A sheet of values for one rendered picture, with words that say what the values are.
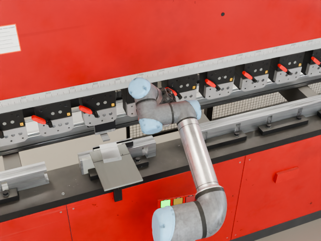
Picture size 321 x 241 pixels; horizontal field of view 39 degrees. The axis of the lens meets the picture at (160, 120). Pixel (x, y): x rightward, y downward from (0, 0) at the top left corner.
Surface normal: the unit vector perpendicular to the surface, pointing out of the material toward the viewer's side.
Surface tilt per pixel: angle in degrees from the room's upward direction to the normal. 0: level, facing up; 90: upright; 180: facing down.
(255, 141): 0
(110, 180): 0
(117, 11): 90
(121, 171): 0
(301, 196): 90
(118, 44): 90
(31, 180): 90
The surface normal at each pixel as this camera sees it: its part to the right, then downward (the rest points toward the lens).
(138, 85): -0.37, -0.20
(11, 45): 0.37, 0.58
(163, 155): 0.01, -0.79
